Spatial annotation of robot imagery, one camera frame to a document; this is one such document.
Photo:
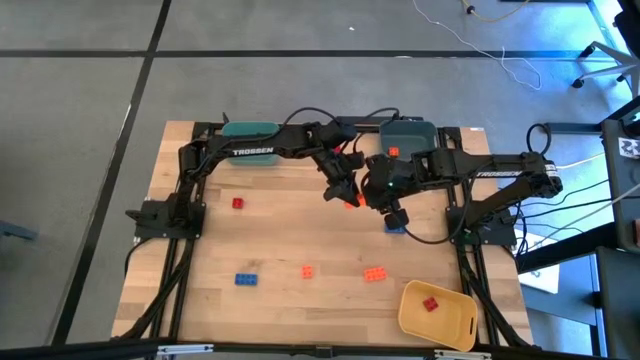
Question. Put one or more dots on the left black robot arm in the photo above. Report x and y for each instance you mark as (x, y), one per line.
(252, 150)

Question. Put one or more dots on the grey floor object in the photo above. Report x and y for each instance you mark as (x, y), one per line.
(15, 231)

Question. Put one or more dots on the dark cabinet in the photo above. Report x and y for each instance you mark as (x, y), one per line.
(620, 300)

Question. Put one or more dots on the small red square block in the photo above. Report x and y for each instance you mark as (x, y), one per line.
(430, 303)
(237, 202)

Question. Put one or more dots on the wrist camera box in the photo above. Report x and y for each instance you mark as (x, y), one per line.
(356, 161)
(396, 219)

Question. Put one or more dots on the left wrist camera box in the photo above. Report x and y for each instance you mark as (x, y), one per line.
(356, 161)

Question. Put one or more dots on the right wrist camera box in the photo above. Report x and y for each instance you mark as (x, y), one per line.
(396, 219)

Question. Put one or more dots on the blue rectangular block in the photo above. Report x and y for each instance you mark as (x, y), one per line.
(395, 230)
(246, 279)

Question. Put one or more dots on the black table frame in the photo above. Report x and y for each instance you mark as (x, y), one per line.
(448, 134)

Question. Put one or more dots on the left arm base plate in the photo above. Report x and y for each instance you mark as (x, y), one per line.
(170, 222)

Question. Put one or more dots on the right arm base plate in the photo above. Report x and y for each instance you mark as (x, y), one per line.
(492, 232)

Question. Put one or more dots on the fiducial marker tag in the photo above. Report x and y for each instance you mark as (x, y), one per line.
(629, 147)

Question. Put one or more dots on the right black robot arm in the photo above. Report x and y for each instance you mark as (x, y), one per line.
(500, 173)

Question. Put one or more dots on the dark slate plastic bin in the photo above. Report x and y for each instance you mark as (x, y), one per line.
(415, 135)

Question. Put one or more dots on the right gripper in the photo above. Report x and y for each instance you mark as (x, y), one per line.
(382, 197)

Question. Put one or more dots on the yellow plastic bin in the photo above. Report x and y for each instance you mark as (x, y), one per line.
(450, 325)

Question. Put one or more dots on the black camera gantry frame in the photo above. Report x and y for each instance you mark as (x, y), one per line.
(100, 350)

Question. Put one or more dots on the small orange square block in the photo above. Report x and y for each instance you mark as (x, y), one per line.
(307, 271)
(394, 151)

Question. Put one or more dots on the orange rectangular block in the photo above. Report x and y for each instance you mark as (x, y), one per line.
(361, 201)
(375, 273)

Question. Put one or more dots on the teal plastic bin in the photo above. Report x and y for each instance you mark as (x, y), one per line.
(250, 129)

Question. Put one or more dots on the office chair base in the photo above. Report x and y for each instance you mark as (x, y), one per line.
(617, 60)

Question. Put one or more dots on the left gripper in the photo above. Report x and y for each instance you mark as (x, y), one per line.
(340, 186)

